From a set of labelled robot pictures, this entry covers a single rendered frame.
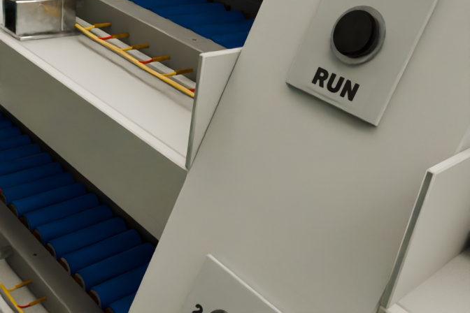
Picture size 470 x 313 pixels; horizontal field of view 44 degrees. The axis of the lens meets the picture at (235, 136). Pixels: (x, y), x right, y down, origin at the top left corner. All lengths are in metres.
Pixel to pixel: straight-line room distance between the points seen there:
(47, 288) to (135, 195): 0.16
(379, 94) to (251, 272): 0.08
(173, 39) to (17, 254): 0.21
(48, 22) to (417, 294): 0.27
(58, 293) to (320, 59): 0.27
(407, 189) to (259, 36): 0.08
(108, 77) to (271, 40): 0.12
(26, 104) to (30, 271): 0.13
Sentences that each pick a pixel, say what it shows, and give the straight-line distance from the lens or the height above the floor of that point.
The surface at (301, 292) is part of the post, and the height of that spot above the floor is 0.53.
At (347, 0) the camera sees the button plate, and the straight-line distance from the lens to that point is 0.21.
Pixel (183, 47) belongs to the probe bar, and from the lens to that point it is 0.32.
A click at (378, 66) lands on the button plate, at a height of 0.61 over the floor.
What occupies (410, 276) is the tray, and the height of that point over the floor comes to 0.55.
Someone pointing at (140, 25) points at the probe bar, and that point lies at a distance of 0.35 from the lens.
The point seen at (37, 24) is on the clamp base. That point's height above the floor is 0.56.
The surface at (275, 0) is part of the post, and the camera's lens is 0.23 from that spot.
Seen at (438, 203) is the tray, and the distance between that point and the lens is 0.18.
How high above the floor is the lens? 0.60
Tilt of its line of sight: 10 degrees down
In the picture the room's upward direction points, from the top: 24 degrees clockwise
